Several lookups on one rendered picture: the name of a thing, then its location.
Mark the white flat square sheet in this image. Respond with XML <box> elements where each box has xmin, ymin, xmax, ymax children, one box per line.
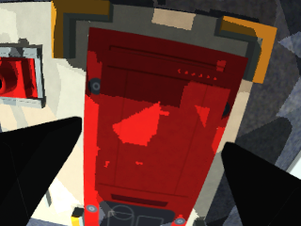
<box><xmin>286</xmin><ymin>151</ymin><xmax>301</xmax><ymax>180</ymax></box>

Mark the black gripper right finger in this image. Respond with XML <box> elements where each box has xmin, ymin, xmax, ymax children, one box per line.
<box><xmin>221</xmin><ymin>140</ymin><xmax>301</xmax><ymax>226</ymax></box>

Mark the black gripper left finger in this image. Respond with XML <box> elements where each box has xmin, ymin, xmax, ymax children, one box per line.
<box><xmin>0</xmin><ymin>116</ymin><xmax>83</xmax><ymax>226</ymax></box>

